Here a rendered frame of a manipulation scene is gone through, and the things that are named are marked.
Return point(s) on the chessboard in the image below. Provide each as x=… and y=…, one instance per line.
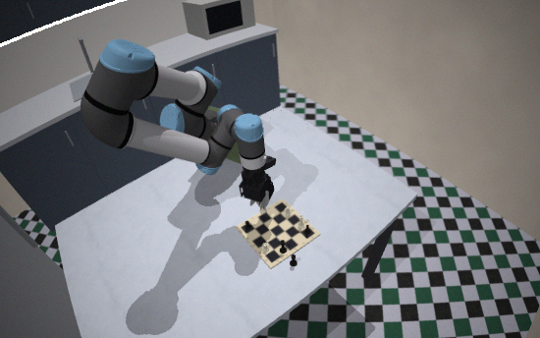
x=273, y=227

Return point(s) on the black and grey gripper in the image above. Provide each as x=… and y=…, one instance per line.
x=257, y=186

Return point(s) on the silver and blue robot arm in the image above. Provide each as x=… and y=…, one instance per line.
x=126, y=72

